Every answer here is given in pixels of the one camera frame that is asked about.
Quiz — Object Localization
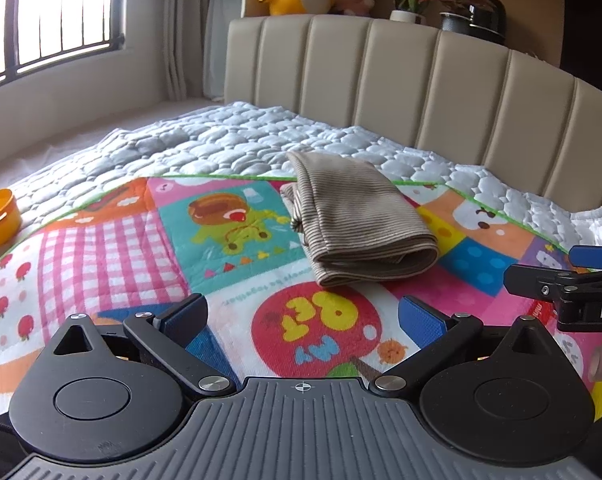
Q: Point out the pale sheer curtain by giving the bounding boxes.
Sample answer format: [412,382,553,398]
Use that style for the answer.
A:
[203,0,245,102]

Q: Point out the beige curtain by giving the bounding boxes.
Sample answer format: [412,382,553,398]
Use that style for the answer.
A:
[162,0,212,102]

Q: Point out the black barred window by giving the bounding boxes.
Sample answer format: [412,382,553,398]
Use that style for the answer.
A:
[0,0,130,92]

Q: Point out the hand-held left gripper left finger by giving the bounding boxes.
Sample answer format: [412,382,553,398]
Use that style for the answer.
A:
[52,293,238,401]

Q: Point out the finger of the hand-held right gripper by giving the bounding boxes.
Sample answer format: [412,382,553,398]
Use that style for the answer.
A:
[503,263,602,302]
[568,245,602,269]

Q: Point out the colourful printed play mat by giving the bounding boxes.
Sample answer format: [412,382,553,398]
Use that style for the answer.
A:
[0,174,602,418]

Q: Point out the beige padded headboard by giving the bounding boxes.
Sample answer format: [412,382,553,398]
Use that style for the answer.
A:
[223,14,602,212]

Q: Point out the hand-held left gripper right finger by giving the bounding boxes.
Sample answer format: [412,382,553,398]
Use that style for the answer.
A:
[368,294,554,401]

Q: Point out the black glossy pot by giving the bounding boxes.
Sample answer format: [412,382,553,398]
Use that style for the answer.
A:
[468,0,508,45]

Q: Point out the brown striped sweater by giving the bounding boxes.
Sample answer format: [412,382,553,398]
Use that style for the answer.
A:
[286,150,440,289]

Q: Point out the dark wooden panel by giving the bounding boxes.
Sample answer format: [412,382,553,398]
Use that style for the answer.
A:
[560,0,602,97]

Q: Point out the red-leaved plant in dark pot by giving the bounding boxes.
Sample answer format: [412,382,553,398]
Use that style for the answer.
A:
[420,0,496,37]

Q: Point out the grey quilted bedspread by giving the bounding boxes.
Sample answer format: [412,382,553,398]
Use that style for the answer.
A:
[0,101,602,256]

